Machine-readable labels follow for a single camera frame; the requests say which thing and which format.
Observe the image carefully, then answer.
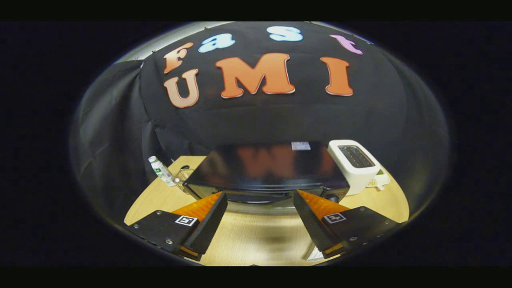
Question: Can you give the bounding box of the black toaster oven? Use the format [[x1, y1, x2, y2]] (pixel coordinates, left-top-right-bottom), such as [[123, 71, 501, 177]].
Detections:
[[183, 141, 350, 204]]

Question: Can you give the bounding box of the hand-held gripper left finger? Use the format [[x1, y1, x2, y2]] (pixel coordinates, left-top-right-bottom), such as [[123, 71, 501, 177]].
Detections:
[[126, 192, 228, 261]]

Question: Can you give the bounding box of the white pop-up toaster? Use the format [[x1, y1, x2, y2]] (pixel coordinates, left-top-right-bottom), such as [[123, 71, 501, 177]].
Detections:
[[327, 140, 381, 196]]

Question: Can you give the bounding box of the small white dish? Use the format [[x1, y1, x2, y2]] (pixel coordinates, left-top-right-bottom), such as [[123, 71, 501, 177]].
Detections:
[[366, 170, 390, 190]]

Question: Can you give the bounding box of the white bottle with green label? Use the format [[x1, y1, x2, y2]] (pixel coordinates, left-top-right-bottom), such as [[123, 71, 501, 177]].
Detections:
[[148, 156, 176, 187]]

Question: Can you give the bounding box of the white rectangular plate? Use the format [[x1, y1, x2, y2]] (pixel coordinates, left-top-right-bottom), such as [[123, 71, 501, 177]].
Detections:
[[304, 242, 326, 262]]

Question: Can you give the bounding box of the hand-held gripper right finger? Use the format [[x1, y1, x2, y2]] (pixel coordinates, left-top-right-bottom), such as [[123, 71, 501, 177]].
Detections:
[[293, 190, 400, 260]]

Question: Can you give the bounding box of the clear glass cup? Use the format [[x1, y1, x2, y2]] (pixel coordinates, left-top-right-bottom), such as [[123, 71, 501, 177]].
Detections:
[[175, 166, 195, 194]]

